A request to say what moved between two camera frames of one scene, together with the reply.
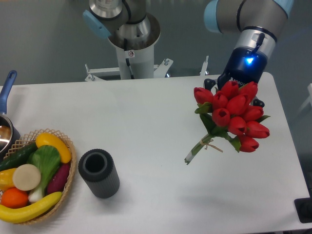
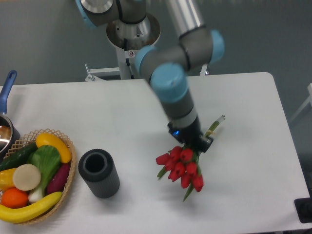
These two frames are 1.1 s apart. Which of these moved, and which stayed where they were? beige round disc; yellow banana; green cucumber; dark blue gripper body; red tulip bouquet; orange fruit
Moved: red tulip bouquet; dark blue gripper body
Stayed: orange fruit; yellow banana; beige round disc; green cucumber
